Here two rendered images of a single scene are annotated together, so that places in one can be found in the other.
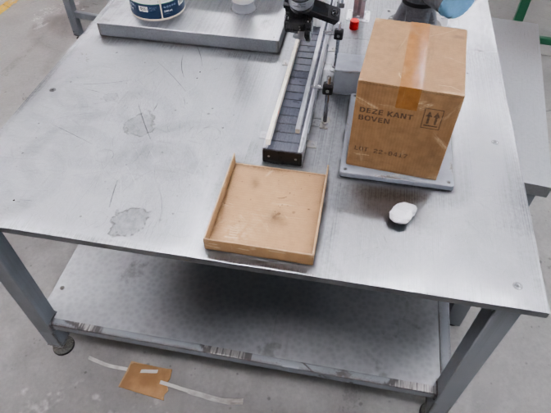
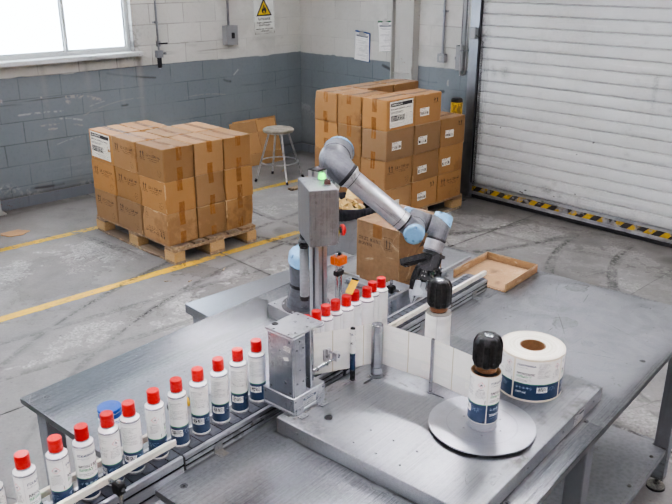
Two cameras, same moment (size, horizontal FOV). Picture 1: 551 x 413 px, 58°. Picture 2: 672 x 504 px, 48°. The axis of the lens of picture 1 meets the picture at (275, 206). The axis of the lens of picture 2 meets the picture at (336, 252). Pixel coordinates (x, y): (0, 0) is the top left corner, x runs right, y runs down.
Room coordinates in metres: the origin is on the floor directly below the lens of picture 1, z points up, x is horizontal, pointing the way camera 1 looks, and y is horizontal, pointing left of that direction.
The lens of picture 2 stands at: (3.92, 0.94, 2.12)
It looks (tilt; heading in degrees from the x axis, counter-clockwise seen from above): 21 degrees down; 210
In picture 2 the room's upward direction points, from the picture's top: straight up
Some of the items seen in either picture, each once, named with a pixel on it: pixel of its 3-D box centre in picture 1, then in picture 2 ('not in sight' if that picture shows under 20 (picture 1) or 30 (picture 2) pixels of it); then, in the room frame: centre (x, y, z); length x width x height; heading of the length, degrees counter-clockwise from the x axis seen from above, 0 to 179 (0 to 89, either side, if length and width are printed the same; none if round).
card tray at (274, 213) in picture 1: (270, 204); (495, 270); (0.83, 0.01, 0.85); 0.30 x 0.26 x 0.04; 169
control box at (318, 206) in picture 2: not in sight; (318, 210); (1.90, -0.27, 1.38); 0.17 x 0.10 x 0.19; 44
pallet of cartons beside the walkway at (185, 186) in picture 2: not in sight; (171, 184); (-0.66, -3.24, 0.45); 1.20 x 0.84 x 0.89; 75
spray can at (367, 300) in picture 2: not in sight; (366, 313); (1.77, -0.16, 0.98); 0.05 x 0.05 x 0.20
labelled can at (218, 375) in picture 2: not in sight; (219, 389); (2.44, -0.29, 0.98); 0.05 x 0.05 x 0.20
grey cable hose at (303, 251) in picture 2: not in sight; (304, 271); (1.95, -0.30, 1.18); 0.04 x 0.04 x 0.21
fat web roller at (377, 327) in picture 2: not in sight; (376, 350); (1.98, -0.01, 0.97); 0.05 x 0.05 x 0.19
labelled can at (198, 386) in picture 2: not in sight; (199, 400); (2.51, -0.30, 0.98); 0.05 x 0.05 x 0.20
